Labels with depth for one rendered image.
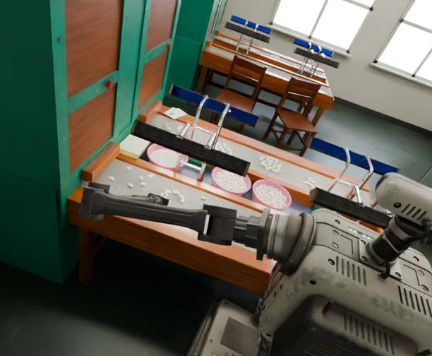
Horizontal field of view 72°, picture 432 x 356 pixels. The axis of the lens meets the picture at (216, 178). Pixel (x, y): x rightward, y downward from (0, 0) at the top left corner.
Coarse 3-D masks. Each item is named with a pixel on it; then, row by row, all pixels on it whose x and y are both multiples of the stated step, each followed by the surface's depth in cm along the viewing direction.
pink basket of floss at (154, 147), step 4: (152, 144) 194; (156, 144) 196; (148, 148) 190; (152, 148) 195; (156, 148) 198; (160, 148) 200; (164, 148) 201; (148, 152) 190; (176, 152) 202; (148, 156) 184; (184, 156) 198; (152, 160) 182; (184, 160) 197; (156, 164) 181; (168, 168) 182; (172, 168) 182; (180, 168) 189
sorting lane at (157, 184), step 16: (112, 176) 166; (128, 176) 170; (144, 176) 173; (160, 176) 177; (112, 192) 157; (128, 192) 160; (144, 192) 164; (160, 192) 167; (192, 192) 175; (192, 208) 165; (240, 208) 176
